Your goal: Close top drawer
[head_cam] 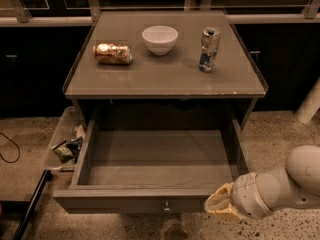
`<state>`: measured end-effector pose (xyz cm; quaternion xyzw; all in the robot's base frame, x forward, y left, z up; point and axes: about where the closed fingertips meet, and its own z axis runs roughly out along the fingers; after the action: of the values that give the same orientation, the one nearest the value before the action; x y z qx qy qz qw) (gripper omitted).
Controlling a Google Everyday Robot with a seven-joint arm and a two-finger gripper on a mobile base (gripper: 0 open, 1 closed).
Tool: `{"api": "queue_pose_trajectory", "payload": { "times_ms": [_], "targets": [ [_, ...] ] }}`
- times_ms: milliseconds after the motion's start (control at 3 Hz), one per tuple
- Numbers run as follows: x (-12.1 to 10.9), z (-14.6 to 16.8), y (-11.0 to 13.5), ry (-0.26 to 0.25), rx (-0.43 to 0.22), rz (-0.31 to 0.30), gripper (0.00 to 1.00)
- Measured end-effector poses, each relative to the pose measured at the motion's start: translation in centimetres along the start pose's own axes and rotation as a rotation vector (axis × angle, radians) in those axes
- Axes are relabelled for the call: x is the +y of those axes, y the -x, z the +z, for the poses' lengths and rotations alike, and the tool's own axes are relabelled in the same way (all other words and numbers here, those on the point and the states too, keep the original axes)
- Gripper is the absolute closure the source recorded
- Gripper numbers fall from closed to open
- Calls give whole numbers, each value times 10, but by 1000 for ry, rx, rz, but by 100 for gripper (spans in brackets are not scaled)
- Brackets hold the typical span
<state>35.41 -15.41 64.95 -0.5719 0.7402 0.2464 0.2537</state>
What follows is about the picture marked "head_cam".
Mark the black floor cable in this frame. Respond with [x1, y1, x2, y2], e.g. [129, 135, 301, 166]
[0, 132, 21, 164]

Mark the grey top drawer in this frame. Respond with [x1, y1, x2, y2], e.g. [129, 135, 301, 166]
[53, 120, 252, 214]

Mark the dark blue snack bag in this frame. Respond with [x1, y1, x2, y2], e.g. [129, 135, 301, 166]
[66, 137, 83, 163]

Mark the blue silver upright can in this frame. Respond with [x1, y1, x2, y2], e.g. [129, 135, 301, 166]
[199, 26, 221, 72]

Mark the clear plastic storage bin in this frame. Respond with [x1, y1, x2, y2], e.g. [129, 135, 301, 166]
[44, 106, 85, 171]

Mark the grey drawer cabinet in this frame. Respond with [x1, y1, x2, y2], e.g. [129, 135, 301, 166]
[62, 10, 269, 132]

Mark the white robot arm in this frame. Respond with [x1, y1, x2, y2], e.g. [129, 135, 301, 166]
[205, 81, 320, 220]

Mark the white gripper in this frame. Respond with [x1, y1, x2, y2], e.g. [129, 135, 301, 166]
[204, 172, 272, 221]

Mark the green snack bag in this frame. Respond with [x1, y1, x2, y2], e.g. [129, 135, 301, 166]
[52, 141, 76, 164]

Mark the gold crushed soda can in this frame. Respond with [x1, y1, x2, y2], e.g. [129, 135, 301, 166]
[93, 42, 132, 65]

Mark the white ceramic bowl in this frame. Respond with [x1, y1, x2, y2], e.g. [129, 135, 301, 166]
[142, 25, 178, 56]

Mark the black floor rail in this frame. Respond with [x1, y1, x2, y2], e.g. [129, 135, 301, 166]
[12, 170, 51, 240]

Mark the metal window frame rail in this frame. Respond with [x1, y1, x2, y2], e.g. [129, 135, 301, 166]
[0, 0, 320, 26]

